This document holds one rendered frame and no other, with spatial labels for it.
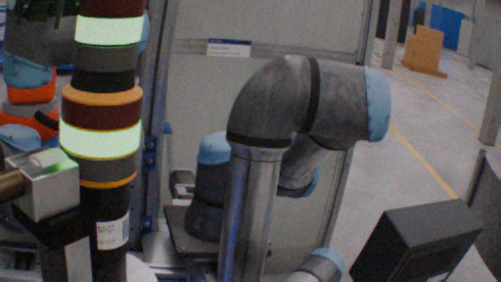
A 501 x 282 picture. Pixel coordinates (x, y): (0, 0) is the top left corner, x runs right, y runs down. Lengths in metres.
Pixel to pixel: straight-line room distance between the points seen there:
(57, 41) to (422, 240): 0.71
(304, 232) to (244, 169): 2.08
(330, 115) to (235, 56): 1.53
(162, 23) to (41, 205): 0.98
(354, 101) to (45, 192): 0.57
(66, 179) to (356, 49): 2.35
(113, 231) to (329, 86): 0.51
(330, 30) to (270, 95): 1.73
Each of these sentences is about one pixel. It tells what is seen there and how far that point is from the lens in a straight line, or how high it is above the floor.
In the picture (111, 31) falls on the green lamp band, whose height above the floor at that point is 1.61.
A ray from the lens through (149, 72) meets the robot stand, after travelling 1.17.
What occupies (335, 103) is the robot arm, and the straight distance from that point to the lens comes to 0.71.
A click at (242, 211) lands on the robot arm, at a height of 1.30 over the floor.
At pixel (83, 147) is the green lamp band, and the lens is 0.23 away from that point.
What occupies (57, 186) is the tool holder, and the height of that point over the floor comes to 1.54.
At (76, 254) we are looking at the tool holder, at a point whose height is 1.50.
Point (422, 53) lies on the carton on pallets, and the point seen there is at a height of 0.51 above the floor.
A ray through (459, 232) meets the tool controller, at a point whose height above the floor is 1.23.
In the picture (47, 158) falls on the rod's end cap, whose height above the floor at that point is 1.55.
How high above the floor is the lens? 1.64
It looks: 20 degrees down
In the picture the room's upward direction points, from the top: 9 degrees clockwise
